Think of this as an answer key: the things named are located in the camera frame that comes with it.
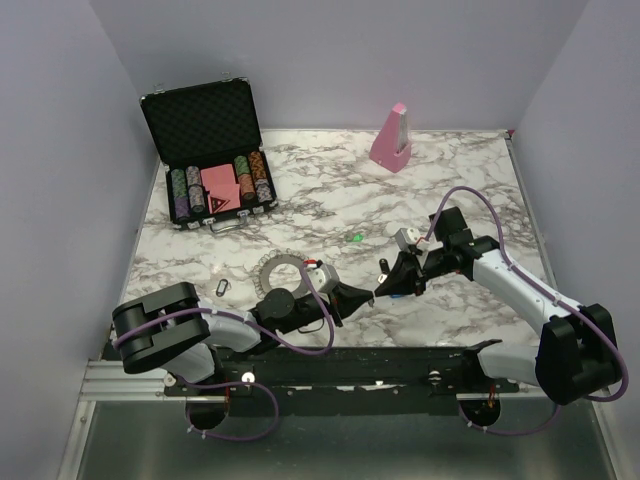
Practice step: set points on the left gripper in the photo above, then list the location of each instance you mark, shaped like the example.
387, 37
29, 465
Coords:
348, 299

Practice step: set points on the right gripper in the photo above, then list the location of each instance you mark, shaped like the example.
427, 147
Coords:
402, 278

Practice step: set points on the steel disc with keyrings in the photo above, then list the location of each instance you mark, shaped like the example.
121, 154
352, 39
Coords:
279, 269

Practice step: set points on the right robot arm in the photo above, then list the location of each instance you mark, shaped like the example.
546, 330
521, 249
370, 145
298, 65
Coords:
575, 354

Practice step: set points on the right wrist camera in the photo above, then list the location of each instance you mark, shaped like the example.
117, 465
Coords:
407, 238

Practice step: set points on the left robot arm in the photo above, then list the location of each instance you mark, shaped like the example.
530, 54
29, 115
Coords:
170, 330

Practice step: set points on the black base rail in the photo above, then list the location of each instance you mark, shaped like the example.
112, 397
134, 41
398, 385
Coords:
347, 381

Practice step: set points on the black poker chip case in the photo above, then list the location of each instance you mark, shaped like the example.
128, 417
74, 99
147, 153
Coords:
209, 139

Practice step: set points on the pink metronome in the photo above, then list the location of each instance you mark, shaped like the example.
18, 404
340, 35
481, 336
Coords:
391, 148

